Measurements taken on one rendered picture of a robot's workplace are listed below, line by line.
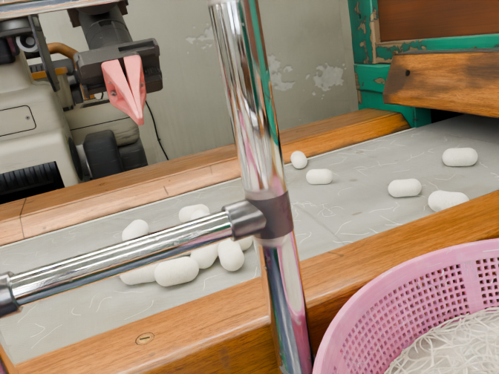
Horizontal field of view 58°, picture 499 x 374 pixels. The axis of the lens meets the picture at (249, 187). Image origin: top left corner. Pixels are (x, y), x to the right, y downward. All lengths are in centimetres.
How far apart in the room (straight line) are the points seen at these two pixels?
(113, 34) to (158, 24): 186
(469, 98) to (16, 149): 84
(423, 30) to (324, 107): 202
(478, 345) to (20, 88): 98
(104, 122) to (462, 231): 109
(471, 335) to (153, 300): 23
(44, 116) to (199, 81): 152
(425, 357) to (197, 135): 230
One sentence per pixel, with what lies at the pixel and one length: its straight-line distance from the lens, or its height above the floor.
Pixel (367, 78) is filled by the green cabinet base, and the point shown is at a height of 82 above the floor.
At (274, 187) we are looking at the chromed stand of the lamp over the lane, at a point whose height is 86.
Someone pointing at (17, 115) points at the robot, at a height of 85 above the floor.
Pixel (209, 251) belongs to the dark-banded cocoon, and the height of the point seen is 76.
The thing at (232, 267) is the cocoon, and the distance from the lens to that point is 39.
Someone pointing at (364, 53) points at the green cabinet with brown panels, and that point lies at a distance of 85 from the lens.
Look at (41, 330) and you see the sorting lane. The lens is 41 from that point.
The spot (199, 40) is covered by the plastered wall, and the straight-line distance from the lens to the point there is 250.
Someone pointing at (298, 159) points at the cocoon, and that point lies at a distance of 62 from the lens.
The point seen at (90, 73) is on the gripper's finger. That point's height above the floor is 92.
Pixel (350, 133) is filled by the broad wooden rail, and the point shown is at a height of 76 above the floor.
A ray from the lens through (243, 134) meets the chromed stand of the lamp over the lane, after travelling 22.
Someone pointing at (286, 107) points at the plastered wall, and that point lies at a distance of 265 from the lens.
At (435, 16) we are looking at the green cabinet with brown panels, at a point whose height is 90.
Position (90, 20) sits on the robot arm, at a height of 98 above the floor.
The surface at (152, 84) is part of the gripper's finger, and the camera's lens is 62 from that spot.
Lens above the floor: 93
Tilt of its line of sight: 19 degrees down
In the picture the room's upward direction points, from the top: 11 degrees counter-clockwise
